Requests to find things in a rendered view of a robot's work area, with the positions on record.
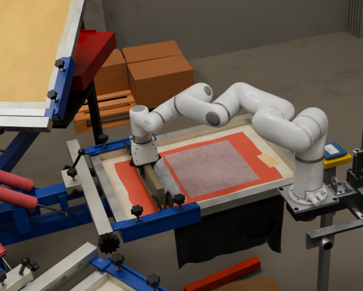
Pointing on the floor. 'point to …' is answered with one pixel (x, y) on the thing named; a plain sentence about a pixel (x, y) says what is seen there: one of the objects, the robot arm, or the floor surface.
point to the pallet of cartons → (137, 81)
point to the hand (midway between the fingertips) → (146, 171)
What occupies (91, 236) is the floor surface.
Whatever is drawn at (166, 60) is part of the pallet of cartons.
